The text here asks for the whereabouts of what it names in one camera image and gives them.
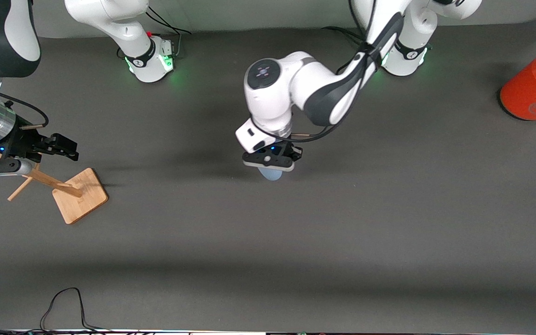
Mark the orange drink can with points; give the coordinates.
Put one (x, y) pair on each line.
(533, 88)

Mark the light blue cup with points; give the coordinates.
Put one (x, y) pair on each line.
(270, 175)

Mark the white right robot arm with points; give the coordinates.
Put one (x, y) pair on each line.
(123, 28)

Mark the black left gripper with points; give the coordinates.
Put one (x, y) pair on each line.
(293, 151)

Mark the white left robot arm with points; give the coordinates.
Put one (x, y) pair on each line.
(277, 97)

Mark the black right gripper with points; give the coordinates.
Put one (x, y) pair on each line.
(22, 142)

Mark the wooden cup stand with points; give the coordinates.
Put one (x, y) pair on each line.
(79, 200)

